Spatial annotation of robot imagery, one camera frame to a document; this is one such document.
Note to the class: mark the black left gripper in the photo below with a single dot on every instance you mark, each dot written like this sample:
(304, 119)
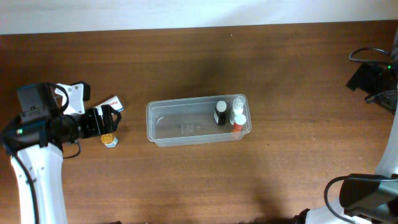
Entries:
(97, 121)

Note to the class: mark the white Panadol box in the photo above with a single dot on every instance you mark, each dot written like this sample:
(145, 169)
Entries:
(114, 102)

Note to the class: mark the dark bottle white cap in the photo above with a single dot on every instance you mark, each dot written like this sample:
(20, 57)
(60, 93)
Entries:
(220, 112)

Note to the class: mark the orange vitamin tube white cap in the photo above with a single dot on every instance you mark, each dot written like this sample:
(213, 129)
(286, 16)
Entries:
(239, 122)

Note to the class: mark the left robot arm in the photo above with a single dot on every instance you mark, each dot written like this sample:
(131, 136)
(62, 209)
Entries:
(52, 115)

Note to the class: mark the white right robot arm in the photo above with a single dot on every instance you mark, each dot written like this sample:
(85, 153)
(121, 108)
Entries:
(365, 198)

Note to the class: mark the clear plastic container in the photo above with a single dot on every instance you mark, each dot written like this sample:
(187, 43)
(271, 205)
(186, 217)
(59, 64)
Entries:
(191, 121)

